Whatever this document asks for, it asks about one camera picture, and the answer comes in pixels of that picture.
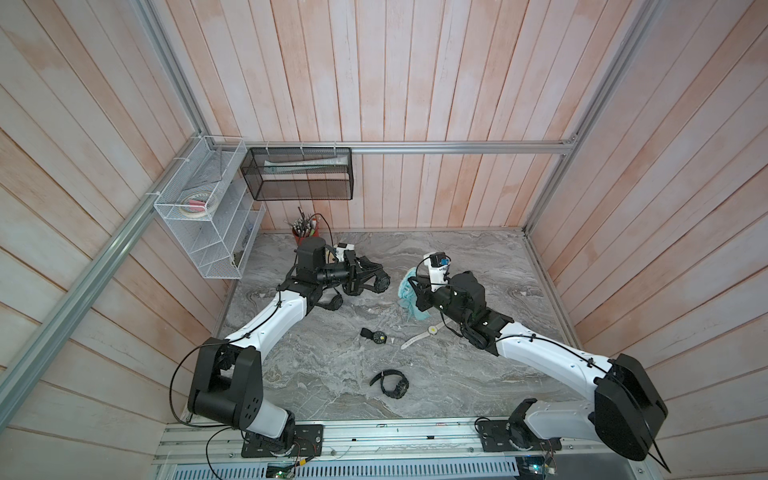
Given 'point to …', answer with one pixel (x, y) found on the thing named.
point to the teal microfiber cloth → (407, 297)
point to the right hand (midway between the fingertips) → (409, 276)
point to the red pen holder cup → (299, 239)
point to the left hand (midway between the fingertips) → (383, 269)
